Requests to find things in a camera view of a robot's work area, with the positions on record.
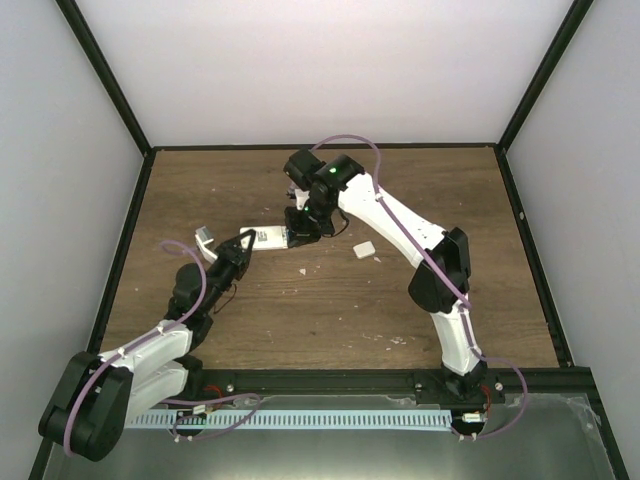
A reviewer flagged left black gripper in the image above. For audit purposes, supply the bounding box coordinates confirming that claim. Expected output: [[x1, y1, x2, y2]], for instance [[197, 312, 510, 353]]
[[202, 230, 256, 314]]

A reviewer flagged white remote control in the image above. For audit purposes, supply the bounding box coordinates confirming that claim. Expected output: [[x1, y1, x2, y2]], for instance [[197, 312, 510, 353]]
[[239, 225, 289, 251]]

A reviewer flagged white battery cover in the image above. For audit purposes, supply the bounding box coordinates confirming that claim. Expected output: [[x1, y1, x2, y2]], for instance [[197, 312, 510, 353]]
[[353, 241, 376, 259]]

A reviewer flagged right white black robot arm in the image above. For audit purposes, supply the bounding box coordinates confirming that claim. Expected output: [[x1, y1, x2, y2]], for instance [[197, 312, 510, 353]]
[[283, 149, 487, 403]]

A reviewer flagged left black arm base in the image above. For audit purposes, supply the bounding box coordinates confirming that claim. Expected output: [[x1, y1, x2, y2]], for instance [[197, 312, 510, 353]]
[[182, 368, 235, 401]]

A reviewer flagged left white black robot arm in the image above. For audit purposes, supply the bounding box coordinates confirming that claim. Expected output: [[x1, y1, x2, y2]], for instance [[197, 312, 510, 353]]
[[38, 229, 257, 461]]

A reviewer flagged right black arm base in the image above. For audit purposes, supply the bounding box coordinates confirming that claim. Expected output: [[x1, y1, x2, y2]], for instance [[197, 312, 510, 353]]
[[412, 369, 505, 406]]

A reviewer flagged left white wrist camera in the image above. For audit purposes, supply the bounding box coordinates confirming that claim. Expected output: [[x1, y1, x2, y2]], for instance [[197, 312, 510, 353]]
[[194, 226, 218, 264]]

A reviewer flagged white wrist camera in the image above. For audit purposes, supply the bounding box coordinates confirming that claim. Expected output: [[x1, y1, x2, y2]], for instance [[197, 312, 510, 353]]
[[194, 226, 218, 264], [286, 183, 309, 210]]

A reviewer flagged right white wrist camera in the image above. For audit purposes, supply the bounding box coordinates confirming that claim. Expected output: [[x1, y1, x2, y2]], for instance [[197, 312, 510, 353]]
[[286, 183, 309, 210]]

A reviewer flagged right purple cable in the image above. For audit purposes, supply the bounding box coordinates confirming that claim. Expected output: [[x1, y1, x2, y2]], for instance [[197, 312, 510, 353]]
[[309, 133, 529, 441]]

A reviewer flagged light blue slotted cable duct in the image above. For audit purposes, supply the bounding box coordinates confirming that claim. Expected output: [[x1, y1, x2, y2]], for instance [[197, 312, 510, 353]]
[[126, 409, 452, 432]]

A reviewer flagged black aluminium frame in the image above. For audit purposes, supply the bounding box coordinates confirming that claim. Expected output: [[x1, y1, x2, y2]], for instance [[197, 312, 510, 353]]
[[58, 1, 628, 479]]

